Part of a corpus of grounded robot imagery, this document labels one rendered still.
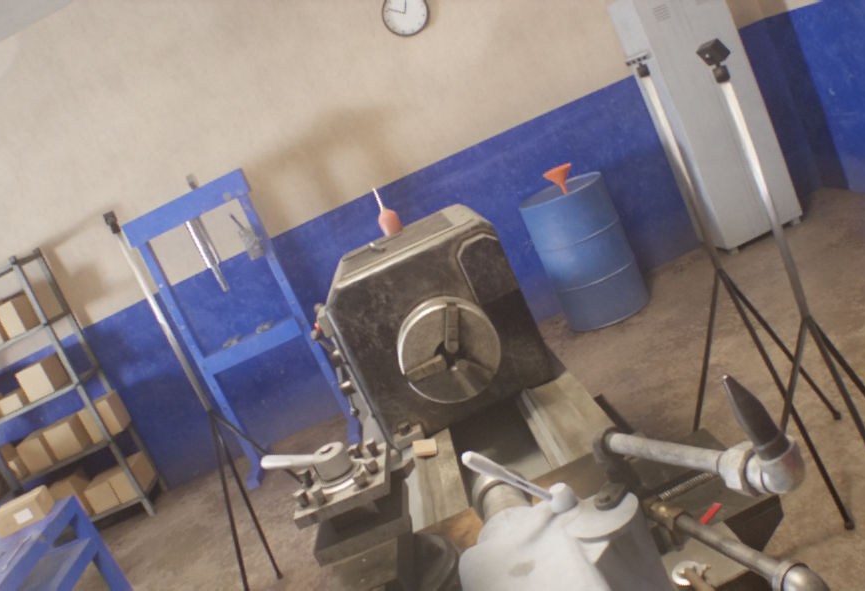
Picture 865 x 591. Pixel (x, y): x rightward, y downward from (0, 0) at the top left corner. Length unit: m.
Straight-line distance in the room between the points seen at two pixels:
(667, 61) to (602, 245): 1.27
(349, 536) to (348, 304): 0.88
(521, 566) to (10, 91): 5.39
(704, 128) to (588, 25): 1.09
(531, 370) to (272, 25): 3.76
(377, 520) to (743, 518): 0.60
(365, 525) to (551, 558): 0.54
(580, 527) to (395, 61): 4.66
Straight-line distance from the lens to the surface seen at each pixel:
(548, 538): 0.88
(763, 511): 1.33
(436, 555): 1.37
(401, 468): 1.41
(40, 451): 5.81
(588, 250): 4.80
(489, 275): 2.01
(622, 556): 0.87
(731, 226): 5.35
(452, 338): 1.84
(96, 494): 5.77
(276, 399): 5.65
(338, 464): 1.32
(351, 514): 1.34
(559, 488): 0.91
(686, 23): 5.24
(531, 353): 2.13
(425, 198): 5.33
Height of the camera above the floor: 1.62
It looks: 11 degrees down
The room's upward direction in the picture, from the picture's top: 25 degrees counter-clockwise
